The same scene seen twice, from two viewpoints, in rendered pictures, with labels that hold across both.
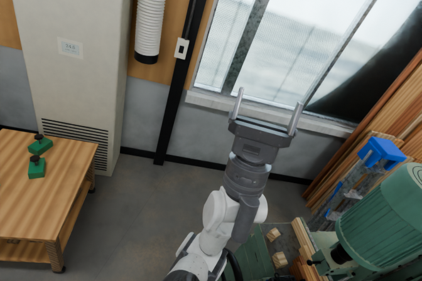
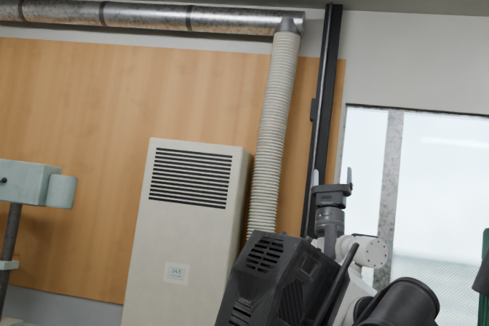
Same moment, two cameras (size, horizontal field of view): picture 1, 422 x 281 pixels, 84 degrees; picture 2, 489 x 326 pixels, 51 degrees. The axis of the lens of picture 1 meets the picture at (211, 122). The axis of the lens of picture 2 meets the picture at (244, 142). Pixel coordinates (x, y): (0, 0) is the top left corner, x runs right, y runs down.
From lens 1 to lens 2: 1.30 m
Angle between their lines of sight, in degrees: 51
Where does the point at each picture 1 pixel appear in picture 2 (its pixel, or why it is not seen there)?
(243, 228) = (328, 242)
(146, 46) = not seen: hidden behind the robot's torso
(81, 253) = not seen: outside the picture
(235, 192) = (321, 225)
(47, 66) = (146, 299)
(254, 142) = (327, 193)
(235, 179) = (319, 217)
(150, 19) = not seen: hidden behind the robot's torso
